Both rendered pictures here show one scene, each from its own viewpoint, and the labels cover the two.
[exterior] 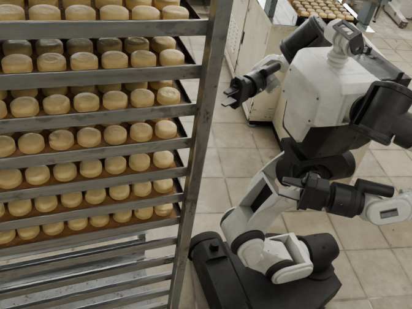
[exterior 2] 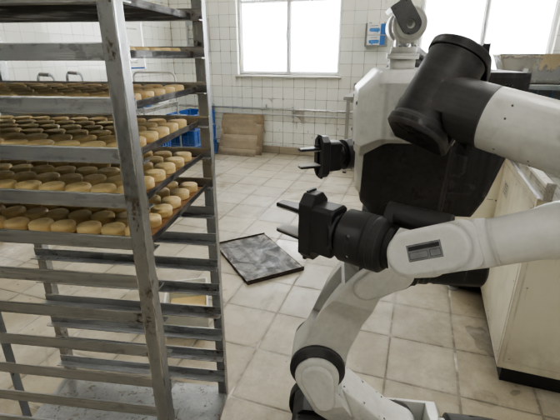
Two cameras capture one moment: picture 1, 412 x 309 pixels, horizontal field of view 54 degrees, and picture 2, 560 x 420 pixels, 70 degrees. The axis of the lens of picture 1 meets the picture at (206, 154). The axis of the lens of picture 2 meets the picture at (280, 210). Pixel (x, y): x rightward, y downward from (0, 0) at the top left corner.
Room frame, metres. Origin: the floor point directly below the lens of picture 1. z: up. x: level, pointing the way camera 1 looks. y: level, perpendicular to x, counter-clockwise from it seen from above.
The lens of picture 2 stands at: (0.25, -0.60, 1.32)
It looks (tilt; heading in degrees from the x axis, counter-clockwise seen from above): 21 degrees down; 34
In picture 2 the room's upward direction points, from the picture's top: straight up
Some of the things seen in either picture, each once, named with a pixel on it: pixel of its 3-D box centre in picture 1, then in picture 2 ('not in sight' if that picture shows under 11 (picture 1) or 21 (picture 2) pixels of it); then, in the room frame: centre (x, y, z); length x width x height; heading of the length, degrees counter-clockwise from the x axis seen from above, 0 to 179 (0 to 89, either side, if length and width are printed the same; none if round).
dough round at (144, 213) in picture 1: (143, 210); (113, 230); (0.72, 0.14, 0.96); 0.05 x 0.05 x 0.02
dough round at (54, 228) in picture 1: (53, 225); (17, 224); (0.62, 0.35, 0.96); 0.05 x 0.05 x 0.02
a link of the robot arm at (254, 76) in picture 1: (244, 88); (337, 155); (1.31, -0.10, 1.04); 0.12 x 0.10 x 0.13; 146
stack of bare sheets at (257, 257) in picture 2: not in sight; (257, 255); (2.24, 0.91, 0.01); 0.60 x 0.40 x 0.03; 61
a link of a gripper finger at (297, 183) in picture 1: (294, 181); (292, 204); (0.82, -0.25, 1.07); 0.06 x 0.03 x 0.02; 86
